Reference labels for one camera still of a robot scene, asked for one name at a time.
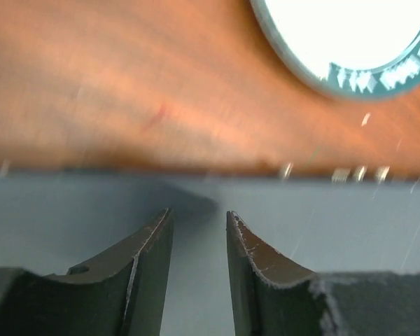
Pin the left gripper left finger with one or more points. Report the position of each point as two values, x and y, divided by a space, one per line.
120 291

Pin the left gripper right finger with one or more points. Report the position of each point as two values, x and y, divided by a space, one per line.
273 295

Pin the black network switch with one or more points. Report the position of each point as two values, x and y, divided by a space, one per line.
348 221

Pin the white plate dark green rim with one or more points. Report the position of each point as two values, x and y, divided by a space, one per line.
361 50

